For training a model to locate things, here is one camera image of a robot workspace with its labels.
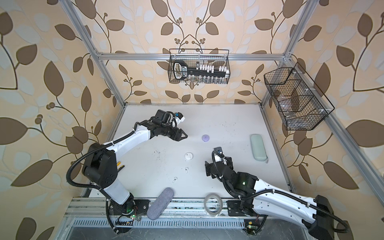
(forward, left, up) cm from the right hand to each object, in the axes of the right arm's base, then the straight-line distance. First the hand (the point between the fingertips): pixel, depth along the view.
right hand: (213, 162), depth 77 cm
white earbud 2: (-4, +21, -12) cm, 25 cm away
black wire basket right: (+19, -44, +22) cm, 53 cm away
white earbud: (+1, +15, -12) cm, 19 cm away
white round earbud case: (+9, +14, -11) cm, 20 cm away
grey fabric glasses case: (-18, +29, -10) cm, 36 cm away
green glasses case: (+13, -31, -11) cm, 35 cm away
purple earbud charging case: (+22, +2, -11) cm, 24 cm away
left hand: (+17, +15, +3) cm, 23 cm away
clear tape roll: (-22, +3, -9) cm, 24 cm away
